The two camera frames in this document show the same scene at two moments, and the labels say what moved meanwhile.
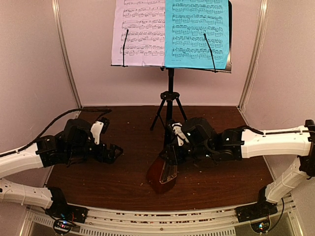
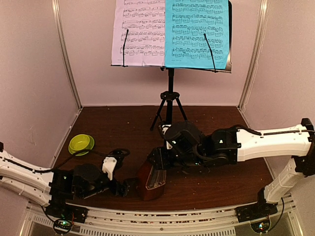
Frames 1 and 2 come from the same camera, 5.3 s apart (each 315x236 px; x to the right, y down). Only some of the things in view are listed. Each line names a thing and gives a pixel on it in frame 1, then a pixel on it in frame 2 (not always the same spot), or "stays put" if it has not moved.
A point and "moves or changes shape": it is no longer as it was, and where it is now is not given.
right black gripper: x=175 y=158 -> x=161 y=162
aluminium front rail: x=213 y=221 stays put
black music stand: x=172 y=97 stays put
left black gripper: x=110 y=158 -> x=125 y=188
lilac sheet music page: x=144 y=45 stays put
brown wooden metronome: x=162 y=176 moves or changes shape
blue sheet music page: x=186 y=22 stays put
